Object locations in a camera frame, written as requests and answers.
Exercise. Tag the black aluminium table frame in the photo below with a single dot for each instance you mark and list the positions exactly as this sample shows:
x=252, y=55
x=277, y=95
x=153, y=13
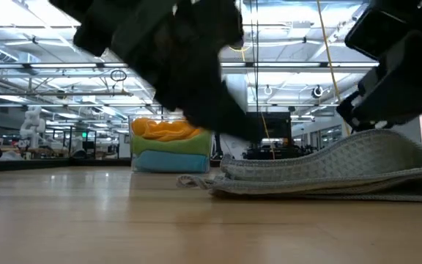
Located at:
x=50, y=165

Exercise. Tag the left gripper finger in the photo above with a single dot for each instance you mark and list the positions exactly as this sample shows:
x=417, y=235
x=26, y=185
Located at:
x=225, y=121

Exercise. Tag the grey microfiber towel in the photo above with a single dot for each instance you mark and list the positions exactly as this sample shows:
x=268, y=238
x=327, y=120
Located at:
x=343, y=168

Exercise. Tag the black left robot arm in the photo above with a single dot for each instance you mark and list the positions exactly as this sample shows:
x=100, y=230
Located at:
x=86, y=25

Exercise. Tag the blue microfiber towel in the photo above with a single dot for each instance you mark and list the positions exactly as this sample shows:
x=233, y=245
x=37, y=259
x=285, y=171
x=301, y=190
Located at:
x=170, y=163

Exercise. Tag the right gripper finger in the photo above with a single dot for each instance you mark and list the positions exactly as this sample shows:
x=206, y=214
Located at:
x=357, y=113

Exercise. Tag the orange microfiber towel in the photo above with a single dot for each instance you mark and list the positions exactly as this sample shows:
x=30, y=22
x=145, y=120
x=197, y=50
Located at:
x=163, y=130

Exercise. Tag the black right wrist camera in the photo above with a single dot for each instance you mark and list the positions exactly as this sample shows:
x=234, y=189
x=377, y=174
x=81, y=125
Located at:
x=376, y=31

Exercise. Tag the bright green microfiber towel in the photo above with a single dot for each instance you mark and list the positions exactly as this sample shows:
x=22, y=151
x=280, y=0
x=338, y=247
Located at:
x=174, y=146

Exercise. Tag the black monitor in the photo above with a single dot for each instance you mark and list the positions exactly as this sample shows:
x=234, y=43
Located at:
x=277, y=126

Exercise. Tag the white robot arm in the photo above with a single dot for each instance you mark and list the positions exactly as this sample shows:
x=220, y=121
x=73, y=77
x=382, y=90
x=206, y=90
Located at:
x=32, y=124

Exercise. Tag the clear plastic bin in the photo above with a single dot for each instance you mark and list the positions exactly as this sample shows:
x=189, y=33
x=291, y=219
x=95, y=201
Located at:
x=134, y=146

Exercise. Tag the white pillar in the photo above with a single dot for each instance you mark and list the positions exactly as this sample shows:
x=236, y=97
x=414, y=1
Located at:
x=238, y=91

